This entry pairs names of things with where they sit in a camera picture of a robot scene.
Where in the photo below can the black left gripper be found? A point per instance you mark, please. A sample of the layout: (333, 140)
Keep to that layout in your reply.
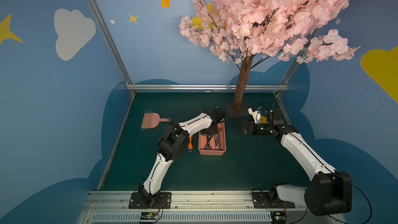
(210, 130)

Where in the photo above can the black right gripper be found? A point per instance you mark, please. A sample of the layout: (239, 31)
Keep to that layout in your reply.
(247, 127)

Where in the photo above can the silver combination wrench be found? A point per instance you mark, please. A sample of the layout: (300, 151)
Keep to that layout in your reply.
(208, 145)

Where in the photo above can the orange handled adjustable wrench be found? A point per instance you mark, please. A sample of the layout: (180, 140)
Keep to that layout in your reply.
(190, 145)

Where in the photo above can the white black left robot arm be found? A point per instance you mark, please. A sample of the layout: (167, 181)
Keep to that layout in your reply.
(170, 147)

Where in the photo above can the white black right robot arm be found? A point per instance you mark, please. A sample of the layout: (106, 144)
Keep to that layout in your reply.
(329, 191)

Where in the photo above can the pink plastic storage box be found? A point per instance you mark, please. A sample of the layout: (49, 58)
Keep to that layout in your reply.
(214, 152)

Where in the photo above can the yellow black work glove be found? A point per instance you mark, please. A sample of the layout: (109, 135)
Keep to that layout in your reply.
(264, 119)

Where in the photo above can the pink hand brush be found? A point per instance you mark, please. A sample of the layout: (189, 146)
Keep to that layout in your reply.
(151, 120)

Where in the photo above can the right green circuit board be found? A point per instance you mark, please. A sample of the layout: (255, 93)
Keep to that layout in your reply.
(278, 218)

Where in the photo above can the green circuit board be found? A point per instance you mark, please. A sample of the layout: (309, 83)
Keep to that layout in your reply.
(148, 216)
(278, 218)

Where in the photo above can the pink artificial blossom tree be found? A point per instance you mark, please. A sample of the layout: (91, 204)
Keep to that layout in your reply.
(238, 30)

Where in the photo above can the left green circuit board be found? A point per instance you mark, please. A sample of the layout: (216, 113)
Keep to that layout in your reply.
(148, 216)

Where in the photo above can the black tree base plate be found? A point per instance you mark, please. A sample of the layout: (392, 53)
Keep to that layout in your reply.
(236, 114)

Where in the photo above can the aluminium back frame rail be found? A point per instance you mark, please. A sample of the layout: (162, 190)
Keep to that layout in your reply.
(190, 88)

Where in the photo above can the aluminium right corner post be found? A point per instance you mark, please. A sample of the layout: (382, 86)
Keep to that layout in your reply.
(294, 64)

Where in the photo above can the aluminium corner post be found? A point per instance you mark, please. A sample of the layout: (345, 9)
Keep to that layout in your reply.
(294, 64)
(100, 20)

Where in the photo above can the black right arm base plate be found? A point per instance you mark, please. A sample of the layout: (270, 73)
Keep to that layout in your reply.
(261, 200)

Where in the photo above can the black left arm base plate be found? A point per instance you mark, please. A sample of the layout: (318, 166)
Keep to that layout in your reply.
(162, 199)

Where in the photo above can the aluminium front rail platform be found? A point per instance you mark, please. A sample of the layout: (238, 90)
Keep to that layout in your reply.
(193, 207)

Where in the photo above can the aluminium left corner post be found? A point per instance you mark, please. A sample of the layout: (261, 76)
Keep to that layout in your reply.
(100, 20)

